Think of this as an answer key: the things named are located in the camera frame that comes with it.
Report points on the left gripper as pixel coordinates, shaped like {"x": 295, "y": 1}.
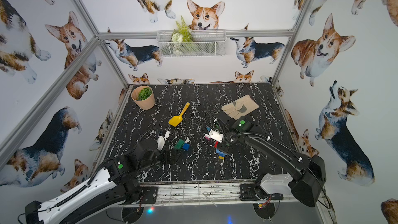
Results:
{"x": 169, "y": 155}

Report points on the light blue lego brick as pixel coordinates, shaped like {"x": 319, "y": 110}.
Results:
{"x": 220, "y": 153}

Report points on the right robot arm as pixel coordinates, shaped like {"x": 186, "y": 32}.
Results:
{"x": 304, "y": 176}

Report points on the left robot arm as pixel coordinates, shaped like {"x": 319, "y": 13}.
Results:
{"x": 113, "y": 182}

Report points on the green lego brick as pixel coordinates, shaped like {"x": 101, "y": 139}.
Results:
{"x": 179, "y": 144}

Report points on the dark blue small lego brick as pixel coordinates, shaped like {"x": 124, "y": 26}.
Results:
{"x": 186, "y": 146}

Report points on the cream canvas work glove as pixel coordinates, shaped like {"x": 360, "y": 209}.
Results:
{"x": 240, "y": 107}

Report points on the yellow toy shovel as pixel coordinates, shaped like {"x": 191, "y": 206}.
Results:
{"x": 176, "y": 120}

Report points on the terracotta pot with green plant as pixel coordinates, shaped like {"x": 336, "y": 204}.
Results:
{"x": 143, "y": 96}

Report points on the green fern with white flower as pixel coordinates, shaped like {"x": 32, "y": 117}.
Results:
{"x": 182, "y": 39}

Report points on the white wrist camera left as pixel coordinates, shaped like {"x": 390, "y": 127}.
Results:
{"x": 162, "y": 137}

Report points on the white wire wall basket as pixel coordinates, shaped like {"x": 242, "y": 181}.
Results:
{"x": 206, "y": 44}

